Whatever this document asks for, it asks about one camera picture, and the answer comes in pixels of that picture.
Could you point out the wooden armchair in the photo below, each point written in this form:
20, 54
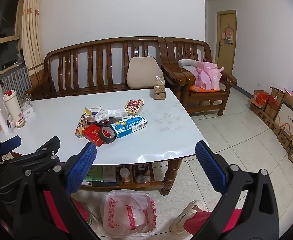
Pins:
176, 55

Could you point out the white plastic wrapper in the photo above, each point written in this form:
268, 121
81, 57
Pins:
114, 113

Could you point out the white top wooden coffee table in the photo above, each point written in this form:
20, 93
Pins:
161, 122

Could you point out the yellow snack wrapper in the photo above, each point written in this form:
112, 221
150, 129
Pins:
81, 125

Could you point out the beige curtain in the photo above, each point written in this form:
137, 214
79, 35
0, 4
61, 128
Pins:
31, 25

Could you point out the pink plastic bag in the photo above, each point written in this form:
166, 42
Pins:
207, 76

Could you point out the person's right leg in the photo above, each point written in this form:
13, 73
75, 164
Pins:
206, 221

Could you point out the purple yellow snack box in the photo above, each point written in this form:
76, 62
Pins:
133, 107

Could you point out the grey radiator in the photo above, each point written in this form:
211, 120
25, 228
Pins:
16, 78

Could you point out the beige slipper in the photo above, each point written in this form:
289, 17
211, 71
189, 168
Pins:
92, 223
185, 216

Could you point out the red flat box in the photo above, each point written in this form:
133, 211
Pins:
90, 132

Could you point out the large white cardboard box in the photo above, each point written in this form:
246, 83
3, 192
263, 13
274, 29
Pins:
290, 116

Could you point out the orange seat cushion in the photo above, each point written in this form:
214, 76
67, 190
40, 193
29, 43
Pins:
199, 89

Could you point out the white paper roll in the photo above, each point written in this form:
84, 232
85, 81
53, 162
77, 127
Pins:
1, 121

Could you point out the beige carton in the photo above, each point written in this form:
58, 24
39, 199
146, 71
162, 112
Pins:
110, 174

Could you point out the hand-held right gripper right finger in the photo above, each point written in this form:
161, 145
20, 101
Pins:
209, 166

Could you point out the white red printed plastic bag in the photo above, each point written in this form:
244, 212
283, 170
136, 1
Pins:
126, 215

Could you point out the grey rolled pillow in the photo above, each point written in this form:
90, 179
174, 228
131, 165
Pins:
186, 63

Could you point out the low cardboard box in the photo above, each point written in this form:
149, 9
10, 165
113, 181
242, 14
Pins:
256, 108

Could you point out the clear glass pitcher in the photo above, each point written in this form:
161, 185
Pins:
24, 101

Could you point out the black box with label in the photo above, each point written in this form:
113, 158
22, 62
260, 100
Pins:
107, 122

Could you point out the small jar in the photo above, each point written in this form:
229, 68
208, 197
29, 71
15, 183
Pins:
125, 175

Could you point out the person's leg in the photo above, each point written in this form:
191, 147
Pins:
80, 208
206, 221

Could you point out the green packet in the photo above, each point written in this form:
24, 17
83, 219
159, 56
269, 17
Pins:
94, 173

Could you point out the yellow wooden door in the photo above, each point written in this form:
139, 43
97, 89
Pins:
227, 55

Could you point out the hanging clothes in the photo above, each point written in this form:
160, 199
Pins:
228, 35

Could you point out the beige back cushion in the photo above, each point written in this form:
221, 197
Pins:
142, 72

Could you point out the window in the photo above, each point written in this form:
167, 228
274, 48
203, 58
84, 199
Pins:
4, 17

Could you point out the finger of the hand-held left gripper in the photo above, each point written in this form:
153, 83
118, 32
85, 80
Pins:
45, 152
9, 143

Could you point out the brown cardboard tissue box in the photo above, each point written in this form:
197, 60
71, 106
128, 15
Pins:
159, 92

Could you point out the wooden slatted sofa bench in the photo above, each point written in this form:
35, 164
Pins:
69, 65

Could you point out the small white blue box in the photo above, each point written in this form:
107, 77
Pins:
96, 112

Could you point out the open brown cardboard box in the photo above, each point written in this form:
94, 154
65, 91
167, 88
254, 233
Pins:
274, 102

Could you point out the black tape roll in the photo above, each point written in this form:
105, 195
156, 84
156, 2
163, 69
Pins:
102, 133

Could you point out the blue white medicine box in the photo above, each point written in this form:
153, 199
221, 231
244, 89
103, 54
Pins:
130, 126

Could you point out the small printed cardboard box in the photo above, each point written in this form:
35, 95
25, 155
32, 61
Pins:
285, 137

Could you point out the person's left leg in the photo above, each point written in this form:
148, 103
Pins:
80, 208

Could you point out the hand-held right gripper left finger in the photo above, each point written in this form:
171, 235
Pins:
80, 166

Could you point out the white thermos with red lid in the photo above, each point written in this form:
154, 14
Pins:
12, 110

